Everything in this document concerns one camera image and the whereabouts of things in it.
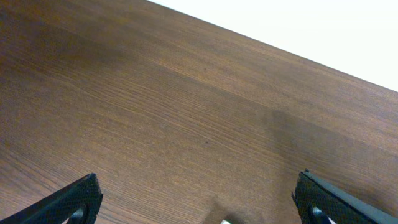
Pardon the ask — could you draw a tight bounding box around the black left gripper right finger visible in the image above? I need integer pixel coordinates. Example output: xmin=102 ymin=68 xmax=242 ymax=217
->
xmin=292 ymin=170 xmax=397 ymax=224

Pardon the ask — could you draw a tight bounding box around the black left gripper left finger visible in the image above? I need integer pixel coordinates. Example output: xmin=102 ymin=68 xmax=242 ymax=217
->
xmin=1 ymin=173 xmax=103 ymax=224

